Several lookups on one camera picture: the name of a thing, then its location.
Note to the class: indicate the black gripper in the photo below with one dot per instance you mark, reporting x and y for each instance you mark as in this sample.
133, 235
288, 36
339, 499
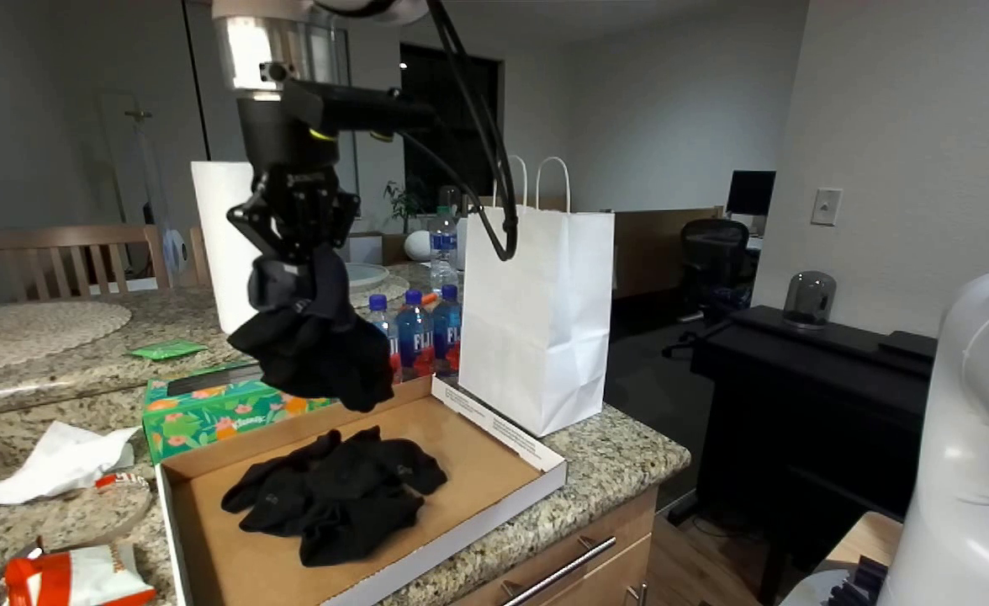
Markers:
288, 145

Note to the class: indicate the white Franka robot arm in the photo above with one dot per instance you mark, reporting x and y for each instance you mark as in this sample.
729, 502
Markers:
966, 473

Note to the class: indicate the white paper bag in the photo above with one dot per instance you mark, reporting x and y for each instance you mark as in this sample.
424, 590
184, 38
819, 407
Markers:
534, 325

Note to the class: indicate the white paper towel roll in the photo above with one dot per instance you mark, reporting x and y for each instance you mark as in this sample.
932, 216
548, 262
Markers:
221, 249

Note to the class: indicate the glass plate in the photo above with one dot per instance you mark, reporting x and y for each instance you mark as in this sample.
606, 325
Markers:
366, 278

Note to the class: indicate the green houseplant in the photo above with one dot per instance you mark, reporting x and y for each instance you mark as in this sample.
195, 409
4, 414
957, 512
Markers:
399, 208

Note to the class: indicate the white round object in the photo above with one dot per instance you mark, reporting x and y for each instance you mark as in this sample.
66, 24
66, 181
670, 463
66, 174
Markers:
420, 243

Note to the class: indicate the clear water bottle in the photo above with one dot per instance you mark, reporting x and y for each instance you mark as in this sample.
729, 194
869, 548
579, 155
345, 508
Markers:
444, 254

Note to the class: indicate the dark window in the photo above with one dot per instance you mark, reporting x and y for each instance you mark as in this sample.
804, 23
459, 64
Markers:
450, 171

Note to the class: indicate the flat green packet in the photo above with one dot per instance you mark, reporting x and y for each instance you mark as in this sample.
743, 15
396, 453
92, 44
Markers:
165, 352

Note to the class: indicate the green floral tissue box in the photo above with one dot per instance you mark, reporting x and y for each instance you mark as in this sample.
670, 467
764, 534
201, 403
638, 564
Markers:
202, 421

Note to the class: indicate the wooden chair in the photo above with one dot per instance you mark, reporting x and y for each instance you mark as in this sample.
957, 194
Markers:
61, 254

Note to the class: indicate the round woven placemat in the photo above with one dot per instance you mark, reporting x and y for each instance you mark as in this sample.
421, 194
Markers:
34, 336

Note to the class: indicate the flat cardboard box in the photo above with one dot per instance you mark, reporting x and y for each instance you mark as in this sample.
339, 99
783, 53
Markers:
484, 458

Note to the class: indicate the crumpled white napkin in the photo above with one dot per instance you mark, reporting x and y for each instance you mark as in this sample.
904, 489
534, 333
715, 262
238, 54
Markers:
52, 467

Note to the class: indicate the wooden desk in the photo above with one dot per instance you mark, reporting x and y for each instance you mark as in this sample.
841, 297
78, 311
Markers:
650, 254

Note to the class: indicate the black office chair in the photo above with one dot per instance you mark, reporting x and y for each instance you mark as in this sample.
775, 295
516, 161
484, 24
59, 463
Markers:
715, 263

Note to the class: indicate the red and white packet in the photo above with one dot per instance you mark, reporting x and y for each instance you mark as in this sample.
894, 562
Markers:
75, 576

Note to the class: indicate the wooden lower cabinet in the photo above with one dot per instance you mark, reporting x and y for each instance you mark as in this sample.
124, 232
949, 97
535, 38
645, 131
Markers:
585, 562

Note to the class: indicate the dark computer monitor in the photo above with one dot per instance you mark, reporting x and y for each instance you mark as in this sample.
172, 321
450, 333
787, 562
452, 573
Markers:
753, 194

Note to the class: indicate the grey round speaker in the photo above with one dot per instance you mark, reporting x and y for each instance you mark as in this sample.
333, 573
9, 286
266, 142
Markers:
813, 297

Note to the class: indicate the black digital piano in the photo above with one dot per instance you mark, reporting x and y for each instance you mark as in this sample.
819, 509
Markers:
810, 383

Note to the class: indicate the small wooden box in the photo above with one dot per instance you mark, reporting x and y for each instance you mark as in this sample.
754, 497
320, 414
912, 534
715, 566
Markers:
867, 541

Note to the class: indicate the white light switch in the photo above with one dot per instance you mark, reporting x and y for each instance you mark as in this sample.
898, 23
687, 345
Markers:
827, 208

